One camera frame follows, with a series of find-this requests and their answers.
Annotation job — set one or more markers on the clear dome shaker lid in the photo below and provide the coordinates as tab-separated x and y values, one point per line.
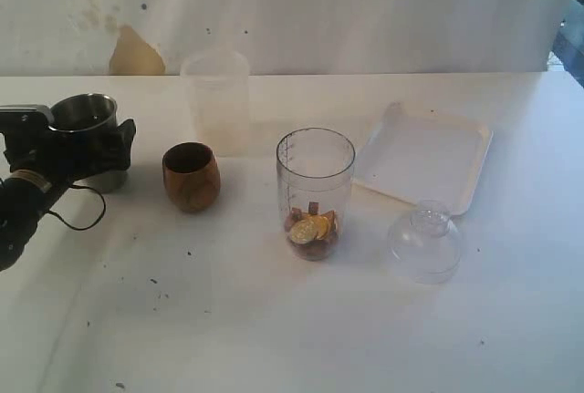
425	245

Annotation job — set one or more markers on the stainless steel cup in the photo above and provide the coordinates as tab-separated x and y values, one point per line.
88	121

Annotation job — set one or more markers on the clear plastic shaker cup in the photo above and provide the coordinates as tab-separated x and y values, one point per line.
314	165

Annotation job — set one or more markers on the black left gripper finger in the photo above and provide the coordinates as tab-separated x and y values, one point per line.
112	147

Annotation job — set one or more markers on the gold coin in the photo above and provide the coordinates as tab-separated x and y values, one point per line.
303	232

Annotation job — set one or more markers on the small wooden block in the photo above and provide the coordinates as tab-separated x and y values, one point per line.
313	208

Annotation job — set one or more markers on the translucent plastic container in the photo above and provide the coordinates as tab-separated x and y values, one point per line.
218	94

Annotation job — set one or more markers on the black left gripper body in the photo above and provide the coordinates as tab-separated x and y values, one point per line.
57	157

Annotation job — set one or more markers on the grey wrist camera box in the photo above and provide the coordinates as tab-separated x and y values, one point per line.
25	119

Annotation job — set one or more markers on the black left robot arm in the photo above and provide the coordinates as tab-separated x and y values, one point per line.
26	197

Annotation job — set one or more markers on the brown wooden cup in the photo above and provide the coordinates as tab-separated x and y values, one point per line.
191	176

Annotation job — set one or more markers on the white rectangular tray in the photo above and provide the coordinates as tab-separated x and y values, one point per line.
416	154

